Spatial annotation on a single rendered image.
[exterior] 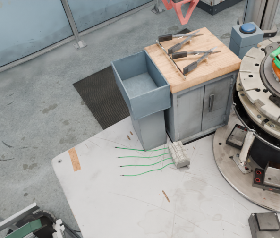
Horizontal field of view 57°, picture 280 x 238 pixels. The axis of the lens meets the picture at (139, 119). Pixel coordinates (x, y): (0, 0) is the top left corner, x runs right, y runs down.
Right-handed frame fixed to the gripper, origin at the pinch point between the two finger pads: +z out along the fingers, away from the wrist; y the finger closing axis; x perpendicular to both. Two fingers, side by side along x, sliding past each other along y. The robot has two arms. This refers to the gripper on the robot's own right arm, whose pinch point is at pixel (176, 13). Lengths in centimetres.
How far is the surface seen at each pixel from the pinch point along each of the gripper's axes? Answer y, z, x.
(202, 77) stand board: 14.3, 10.3, -0.4
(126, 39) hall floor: -172, 121, 25
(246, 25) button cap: -0.7, 12.7, 23.8
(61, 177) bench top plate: 8, 38, -47
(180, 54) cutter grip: 6.8, 7.2, -2.5
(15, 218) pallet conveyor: 16, 37, -62
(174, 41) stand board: -2.7, 10.2, 0.5
